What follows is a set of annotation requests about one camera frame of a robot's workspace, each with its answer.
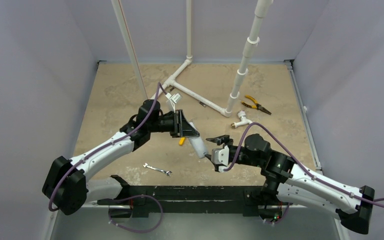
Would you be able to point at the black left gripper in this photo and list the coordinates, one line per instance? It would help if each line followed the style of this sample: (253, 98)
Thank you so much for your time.
(181, 127)

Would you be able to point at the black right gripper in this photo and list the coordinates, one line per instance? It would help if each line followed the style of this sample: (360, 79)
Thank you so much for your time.
(227, 145)

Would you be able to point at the white remote control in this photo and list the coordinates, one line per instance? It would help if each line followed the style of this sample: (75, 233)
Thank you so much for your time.
(198, 145)

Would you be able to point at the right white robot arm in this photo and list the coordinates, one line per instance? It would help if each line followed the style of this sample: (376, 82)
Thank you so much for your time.
(288, 182)

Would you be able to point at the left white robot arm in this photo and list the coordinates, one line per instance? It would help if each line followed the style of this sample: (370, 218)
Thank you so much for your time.
(66, 182)

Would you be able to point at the silver open-end wrench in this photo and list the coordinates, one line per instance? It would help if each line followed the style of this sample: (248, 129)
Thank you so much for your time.
(166, 172)

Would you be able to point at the white jointed vertical pipe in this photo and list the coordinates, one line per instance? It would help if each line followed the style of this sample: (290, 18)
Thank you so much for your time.
(253, 39)

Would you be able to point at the yellow handled screwdriver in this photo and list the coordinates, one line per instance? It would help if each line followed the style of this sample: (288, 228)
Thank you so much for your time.
(181, 141)

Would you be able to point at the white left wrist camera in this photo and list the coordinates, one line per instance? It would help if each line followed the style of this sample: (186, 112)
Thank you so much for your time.
(172, 100)

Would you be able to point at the yellow handled pliers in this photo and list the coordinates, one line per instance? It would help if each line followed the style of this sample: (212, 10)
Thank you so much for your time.
(255, 105)

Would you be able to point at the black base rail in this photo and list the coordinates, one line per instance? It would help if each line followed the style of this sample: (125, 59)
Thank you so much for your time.
(139, 201)

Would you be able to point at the aluminium frame rail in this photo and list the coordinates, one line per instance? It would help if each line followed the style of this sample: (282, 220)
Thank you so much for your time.
(303, 110)

